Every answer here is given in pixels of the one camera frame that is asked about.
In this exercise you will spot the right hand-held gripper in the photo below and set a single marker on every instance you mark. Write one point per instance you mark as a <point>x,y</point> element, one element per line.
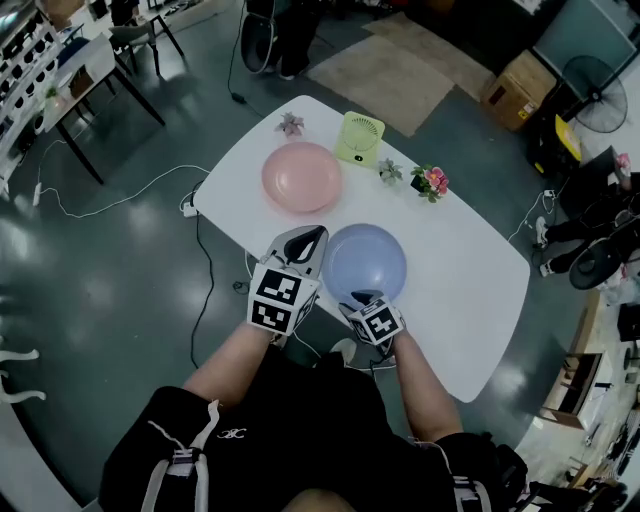
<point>377,322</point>

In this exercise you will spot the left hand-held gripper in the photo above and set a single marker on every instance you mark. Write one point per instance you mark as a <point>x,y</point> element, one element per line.
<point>275,300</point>

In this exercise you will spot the blue plate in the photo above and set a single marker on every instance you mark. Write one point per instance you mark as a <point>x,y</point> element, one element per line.
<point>365,260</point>

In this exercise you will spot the light pink plate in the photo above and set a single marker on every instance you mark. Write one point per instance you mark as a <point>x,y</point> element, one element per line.
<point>302,177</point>

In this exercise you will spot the person's right forearm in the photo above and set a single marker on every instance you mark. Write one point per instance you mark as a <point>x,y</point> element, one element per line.
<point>425,395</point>

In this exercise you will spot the person's left forearm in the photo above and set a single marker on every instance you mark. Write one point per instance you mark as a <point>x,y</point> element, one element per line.
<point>230,370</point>

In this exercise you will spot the person's white shoe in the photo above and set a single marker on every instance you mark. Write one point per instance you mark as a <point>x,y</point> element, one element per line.
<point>345,350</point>

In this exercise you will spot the white power strip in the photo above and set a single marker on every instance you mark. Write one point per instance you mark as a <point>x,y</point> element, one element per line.
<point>189,210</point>
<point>549,193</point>

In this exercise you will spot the small green succulent plant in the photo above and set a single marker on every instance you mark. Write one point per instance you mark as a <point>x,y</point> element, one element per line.
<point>390,171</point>

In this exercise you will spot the small pink succulent plant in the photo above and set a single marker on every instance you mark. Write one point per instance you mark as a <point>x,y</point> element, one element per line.
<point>290,125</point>

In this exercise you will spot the yellow-green desk fan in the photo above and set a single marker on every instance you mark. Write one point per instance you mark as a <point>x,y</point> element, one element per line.
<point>360,137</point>

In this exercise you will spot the potted pink flowers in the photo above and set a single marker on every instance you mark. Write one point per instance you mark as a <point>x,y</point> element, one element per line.
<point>432,181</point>

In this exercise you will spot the person's black clothing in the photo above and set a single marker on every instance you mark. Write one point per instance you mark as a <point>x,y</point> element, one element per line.
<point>310,440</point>

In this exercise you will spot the beige rug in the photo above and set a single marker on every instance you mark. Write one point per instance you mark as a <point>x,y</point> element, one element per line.
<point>450,60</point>
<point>380,85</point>

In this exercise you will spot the wooden side cabinet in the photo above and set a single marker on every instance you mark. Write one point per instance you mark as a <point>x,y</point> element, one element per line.
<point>592,395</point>

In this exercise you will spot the black cabinet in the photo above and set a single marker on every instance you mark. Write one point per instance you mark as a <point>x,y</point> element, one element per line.
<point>590,175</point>

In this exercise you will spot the cardboard box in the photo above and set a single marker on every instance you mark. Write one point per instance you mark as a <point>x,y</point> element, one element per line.
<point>517,90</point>

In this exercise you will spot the yellow and black machine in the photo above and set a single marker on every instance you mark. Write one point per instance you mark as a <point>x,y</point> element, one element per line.
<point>567,137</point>

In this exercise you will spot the grey chair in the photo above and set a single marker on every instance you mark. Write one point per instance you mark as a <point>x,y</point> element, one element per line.
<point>132,35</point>

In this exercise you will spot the small wooden box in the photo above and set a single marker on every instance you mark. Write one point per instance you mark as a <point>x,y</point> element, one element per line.
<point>81,82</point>

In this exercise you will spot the white table with black legs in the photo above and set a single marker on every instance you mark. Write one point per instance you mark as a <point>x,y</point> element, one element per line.
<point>95,57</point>

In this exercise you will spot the black floor fan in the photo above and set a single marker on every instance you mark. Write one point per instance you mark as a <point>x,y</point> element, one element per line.
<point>595,95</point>

